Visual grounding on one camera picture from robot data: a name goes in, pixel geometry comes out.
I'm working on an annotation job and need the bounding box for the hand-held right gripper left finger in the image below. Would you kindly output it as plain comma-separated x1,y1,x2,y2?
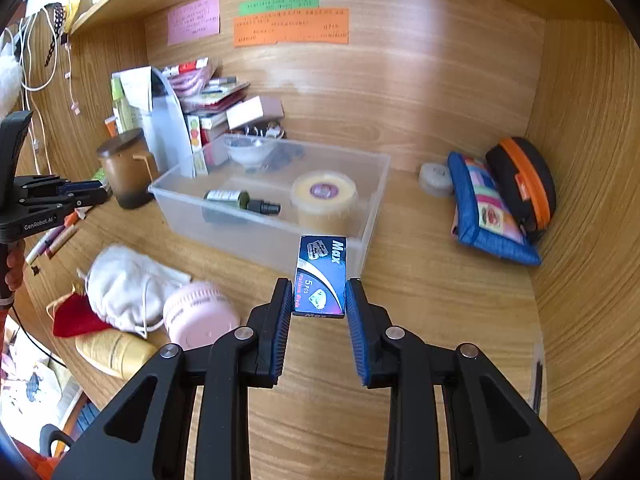
52,278,294,480

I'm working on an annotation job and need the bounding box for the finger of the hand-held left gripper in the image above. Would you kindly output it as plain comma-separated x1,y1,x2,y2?
17,175,106,195
19,189,109,216

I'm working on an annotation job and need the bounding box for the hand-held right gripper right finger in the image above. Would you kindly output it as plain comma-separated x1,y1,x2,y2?
345,278,581,480

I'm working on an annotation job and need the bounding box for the dark blue razor blade box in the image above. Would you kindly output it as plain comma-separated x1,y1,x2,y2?
291,234,349,319

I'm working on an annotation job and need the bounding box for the pink round desktop vacuum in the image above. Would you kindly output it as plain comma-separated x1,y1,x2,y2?
163,281,241,352

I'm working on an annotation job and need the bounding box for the red velvet pouch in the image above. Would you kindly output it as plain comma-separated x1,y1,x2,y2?
47,292,113,338

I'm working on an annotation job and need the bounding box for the clear plastic storage box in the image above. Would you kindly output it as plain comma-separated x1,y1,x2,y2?
148,133,392,277

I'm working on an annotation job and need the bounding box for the yellow cream tube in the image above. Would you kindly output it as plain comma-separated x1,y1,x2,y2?
75,330,158,380

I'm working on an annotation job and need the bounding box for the wooden desktop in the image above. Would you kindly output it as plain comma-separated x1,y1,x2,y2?
22,167,543,480

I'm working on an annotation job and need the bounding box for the person's left hand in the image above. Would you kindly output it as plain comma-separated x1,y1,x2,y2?
4,240,27,293

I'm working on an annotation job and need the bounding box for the pale green highlighter pen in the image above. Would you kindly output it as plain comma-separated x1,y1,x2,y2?
24,226,66,266

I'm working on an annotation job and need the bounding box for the pink pen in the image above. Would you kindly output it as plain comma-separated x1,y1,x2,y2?
44,226,80,260

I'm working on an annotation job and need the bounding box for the brown mug with lid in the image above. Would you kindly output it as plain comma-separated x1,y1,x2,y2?
96,128,160,210

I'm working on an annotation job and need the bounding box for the pale green bottle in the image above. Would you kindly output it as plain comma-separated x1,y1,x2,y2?
111,74,135,133

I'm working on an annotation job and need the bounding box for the white paper carton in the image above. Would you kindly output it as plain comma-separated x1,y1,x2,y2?
150,67,197,179

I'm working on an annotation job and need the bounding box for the white paper sheet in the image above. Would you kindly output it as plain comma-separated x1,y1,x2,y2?
120,66,166,111

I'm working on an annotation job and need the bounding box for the fruit sticker card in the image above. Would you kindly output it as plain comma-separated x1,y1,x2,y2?
185,112,204,152

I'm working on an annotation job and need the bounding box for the beige tape roll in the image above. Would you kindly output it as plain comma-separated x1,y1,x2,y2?
290,170,359,231

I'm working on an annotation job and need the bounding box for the dark green spray bottle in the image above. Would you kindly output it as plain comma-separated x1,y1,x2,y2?
202,189,282,217

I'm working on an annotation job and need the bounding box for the red and white box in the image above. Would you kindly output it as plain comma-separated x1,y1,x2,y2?
200,110,232,145

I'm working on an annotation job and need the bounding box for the white printed fabric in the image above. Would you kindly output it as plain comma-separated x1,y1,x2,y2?
0,330,82,426

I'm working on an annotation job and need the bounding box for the pink coil packet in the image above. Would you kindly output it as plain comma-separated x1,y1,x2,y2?
162,57,222,98

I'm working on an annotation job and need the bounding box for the stack of flat packets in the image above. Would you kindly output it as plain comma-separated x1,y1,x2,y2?
182,77,251,115

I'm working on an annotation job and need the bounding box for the small clear glass bowl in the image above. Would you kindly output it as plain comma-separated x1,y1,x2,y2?
223,134,277,168

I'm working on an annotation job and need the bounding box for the black pen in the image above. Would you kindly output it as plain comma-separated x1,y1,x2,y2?
532,345,545,413

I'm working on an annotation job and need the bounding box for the blue patchwork pouch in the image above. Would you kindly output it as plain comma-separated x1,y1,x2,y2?
447,151,542,267

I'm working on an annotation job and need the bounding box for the white and brown box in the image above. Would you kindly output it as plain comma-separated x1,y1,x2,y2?
226,96,285,131

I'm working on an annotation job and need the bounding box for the pink sticky note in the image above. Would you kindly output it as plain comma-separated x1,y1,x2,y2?
167,0,221,46

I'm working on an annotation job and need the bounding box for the orange cloth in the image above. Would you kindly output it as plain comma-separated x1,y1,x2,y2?
0,437,63,480

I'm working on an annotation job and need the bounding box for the black orange zip case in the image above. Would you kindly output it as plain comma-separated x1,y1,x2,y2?
485,137,557,243

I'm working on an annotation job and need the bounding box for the orange sticky note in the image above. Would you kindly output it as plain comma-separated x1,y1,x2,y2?
233,7,349,48

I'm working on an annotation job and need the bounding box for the green sticky note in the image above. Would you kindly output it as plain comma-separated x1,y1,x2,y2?
238,0,320,16

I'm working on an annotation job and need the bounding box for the pink cable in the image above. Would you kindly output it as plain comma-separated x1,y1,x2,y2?
63,35,83,117

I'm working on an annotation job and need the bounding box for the white drawstring bag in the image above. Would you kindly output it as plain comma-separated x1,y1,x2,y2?
86,245,192,338

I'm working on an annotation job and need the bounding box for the black and white strap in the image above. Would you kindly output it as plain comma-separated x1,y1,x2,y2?
44,2,69,69

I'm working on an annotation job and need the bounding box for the white charger with cable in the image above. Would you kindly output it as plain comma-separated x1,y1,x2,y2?
244,121,287,141

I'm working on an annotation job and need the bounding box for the black chair frame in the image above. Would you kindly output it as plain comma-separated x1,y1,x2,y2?
39,423,76,458

